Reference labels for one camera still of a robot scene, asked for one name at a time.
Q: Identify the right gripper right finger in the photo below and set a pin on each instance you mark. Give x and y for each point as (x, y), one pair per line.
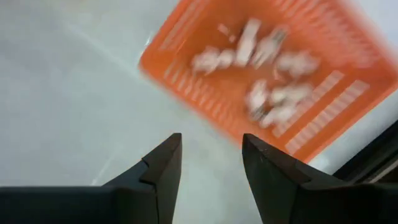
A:
(270, 174)

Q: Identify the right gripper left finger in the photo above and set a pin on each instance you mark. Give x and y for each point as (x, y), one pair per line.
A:
(158, 174)

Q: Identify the small pieces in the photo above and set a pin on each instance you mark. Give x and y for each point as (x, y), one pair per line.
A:
(256, 98)

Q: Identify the orange plastic basket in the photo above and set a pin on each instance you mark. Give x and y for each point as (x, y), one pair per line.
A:
(342, 37)

